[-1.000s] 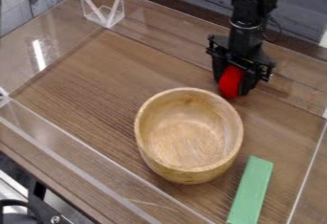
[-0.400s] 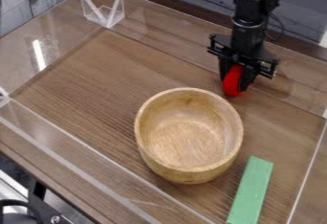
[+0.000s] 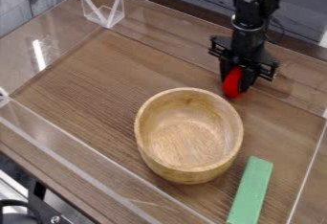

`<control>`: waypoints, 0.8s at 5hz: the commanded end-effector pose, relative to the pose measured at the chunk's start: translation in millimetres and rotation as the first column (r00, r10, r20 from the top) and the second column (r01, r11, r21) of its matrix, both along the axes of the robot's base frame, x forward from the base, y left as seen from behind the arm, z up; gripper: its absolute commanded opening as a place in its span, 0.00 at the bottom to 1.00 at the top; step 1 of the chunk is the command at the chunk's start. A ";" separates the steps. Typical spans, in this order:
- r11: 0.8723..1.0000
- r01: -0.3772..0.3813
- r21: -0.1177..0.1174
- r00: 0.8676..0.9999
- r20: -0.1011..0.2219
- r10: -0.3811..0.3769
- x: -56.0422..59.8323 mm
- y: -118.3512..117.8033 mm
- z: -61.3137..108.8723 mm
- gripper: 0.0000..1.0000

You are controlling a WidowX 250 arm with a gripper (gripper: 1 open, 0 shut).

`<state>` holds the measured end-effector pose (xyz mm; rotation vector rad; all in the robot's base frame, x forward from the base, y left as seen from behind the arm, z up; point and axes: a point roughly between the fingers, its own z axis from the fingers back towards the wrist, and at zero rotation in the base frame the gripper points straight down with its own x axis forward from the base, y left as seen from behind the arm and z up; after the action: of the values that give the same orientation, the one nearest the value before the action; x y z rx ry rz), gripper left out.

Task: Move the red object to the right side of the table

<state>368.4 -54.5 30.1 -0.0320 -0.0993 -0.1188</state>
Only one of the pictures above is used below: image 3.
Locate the wooden bowl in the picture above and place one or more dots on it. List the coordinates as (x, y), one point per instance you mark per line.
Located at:
(188, 133)

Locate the clear acrylic tray wall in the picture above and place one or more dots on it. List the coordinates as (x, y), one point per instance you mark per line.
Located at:
(76, 79)

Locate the red plush strawberry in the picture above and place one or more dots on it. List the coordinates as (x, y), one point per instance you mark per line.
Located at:
(230, 83)

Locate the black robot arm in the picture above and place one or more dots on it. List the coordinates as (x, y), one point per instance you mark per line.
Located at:
(249, 23)

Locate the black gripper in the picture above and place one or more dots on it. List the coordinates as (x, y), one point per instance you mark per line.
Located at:
(261, 63)

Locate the clear acrylic corner bracket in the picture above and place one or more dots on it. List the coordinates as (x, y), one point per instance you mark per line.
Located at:
(105, 16)

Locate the black table leg clamp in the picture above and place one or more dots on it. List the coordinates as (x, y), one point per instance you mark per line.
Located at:
(49, 216)

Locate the green rectangular block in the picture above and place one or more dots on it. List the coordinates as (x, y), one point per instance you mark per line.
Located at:
(246, 204)

